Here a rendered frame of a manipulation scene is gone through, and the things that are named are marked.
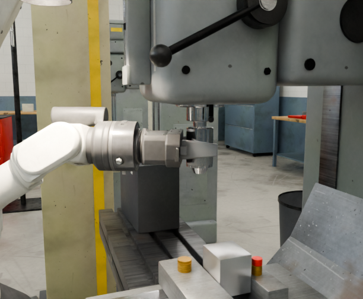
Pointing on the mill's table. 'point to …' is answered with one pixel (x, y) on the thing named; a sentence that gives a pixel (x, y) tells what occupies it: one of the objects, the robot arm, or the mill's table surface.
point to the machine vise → (293, 291)
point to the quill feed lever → (253, 16)
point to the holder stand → (151, 197)
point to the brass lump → (184, 264)
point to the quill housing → (211, 56)
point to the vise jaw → (188, 282)
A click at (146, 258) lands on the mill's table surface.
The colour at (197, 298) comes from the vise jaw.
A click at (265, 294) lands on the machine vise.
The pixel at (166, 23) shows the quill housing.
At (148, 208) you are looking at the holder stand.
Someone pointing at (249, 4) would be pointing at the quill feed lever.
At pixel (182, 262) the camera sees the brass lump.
